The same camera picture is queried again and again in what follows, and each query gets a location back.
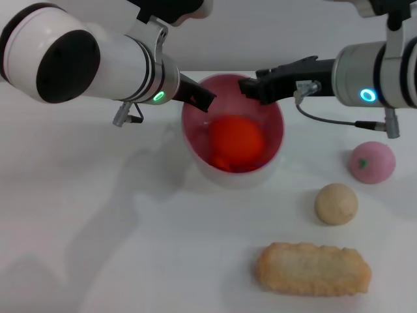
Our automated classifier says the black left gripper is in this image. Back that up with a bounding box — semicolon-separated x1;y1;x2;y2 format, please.
174;73;218;113

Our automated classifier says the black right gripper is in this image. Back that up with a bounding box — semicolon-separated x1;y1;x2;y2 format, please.
238;55;336;105

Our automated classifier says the pink plastic bowl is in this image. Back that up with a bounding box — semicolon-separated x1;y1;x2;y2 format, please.
181;74;286;190

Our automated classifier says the orange toy fruit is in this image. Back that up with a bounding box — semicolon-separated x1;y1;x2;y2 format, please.
207;113;265;172

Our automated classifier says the beige round toy bun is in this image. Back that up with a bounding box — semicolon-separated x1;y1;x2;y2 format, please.
314;183;359;226

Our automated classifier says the pink toy peach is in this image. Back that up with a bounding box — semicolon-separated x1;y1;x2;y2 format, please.
347;141;397;185

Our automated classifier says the golden rectangular toy bread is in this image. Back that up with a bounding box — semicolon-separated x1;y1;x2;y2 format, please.
255;241;372;297

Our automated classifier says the left arm connector cable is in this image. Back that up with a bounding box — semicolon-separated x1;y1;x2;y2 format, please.
112;101;143;128

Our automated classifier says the arm connector cable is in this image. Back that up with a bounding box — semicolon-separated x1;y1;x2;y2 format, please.
112;101;143;128
293;80;397;140

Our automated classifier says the right arm connector cable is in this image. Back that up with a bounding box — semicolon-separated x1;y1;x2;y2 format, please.
293;80;397;140

